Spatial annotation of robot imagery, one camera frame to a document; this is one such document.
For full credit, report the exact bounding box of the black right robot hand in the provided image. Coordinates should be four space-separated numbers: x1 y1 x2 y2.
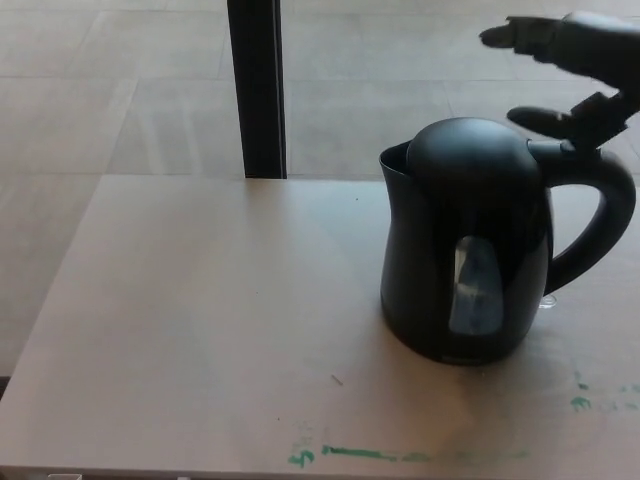
478 10 640 151

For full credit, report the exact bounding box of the black electric kettle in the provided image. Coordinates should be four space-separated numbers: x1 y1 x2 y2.
378 117 638 365

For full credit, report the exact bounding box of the black vertical post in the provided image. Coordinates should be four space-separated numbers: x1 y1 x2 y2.
226 0 288 180

